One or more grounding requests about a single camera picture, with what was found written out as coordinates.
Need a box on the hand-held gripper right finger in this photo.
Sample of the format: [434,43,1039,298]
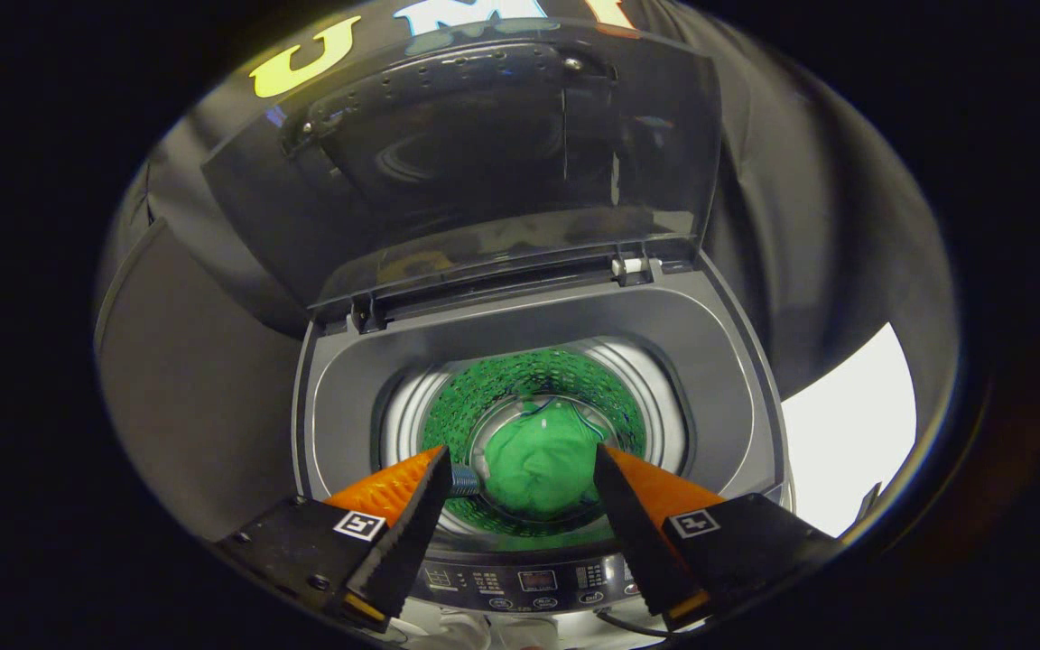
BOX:
[592,442,837,633]

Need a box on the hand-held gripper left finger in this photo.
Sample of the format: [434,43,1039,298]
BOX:
[213,444,455,633]

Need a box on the green polo shirt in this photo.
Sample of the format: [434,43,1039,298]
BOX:
[482,397,607,523]

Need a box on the dark washing machine lid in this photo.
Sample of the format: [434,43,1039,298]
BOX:
[202,18,724,312]

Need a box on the white flat board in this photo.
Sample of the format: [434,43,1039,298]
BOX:
[782,322,918,538]

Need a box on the black cable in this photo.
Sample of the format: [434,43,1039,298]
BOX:
[592,609,676,639]

